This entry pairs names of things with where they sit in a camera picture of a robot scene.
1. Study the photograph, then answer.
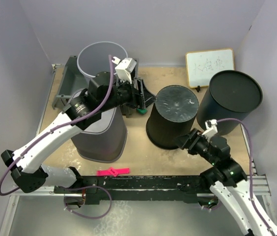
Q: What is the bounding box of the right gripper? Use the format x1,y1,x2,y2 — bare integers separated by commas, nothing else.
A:
171,127,217,165

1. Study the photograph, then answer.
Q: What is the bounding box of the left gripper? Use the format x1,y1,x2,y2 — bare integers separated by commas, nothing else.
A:
100,76,157,113

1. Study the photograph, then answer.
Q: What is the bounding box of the black round bin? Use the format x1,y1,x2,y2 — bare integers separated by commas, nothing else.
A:
146,85,199,150

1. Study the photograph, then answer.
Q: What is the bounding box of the grey ribbed square bin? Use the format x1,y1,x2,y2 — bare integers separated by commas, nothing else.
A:
71,107,127,163

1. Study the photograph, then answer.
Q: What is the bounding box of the dark blue round bin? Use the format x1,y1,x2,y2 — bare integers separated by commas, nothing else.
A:
196,70,263,130

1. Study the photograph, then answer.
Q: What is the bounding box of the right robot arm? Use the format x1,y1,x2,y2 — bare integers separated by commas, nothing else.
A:
175,128,277,236

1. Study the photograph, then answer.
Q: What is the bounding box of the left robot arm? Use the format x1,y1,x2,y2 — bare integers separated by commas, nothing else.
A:
1,72,156,193

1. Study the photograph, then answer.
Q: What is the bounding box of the green small block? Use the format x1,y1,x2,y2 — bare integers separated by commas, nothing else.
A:
136,109,147,115

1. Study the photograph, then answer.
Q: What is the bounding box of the small whiteboard on stand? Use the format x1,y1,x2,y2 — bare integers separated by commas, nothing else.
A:
185,48,235,89

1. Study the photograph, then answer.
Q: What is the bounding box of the light grey round bin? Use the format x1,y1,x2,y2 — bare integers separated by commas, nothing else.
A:
77,41,128,86

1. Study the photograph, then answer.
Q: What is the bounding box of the grey plastic crate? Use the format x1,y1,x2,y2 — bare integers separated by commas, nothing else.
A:
52,56,142,119

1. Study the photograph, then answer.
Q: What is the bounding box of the pink plastic clip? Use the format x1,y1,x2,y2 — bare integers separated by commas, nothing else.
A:
96,167,130,177

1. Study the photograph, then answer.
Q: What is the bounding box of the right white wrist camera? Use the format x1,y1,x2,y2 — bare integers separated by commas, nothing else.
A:
202,119,218,140

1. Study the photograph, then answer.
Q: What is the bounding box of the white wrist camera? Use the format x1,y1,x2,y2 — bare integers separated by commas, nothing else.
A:
202,119,218,140
112,57,137,84

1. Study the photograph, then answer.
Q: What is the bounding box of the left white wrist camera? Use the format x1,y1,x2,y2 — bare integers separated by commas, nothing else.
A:
112,57,137,84

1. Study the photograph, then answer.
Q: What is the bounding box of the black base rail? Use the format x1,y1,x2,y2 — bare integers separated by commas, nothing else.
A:
54,176,220,208

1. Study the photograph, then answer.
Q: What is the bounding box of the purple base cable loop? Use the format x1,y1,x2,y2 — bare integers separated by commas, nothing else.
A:
63,184,114,220

